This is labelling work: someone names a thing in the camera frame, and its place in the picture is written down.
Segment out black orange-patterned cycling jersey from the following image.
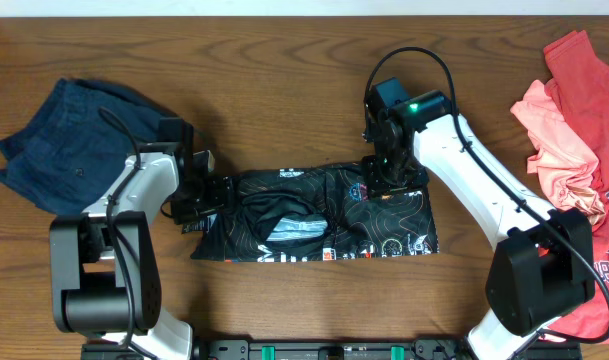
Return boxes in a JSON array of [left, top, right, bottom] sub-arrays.
[[191, 163, 439, 263]]

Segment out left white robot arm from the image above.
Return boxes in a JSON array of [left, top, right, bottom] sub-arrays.
[[49, 142, 215, 360]]

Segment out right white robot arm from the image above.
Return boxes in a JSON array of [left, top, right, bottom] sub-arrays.
[[363, 82, 596, 359]]

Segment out folded navy blue shorts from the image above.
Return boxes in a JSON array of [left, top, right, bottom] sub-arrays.
[[0, 79, 175, 215]]

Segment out light pink garment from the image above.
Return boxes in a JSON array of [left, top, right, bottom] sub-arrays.
[[510, 80, 606, 227]]

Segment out red printed t-shirt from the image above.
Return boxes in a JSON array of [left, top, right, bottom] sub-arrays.
[[542, 29, 609, 345]]

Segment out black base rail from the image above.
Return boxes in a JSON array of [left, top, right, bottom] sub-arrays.
[[80, 338, 583, 360]]

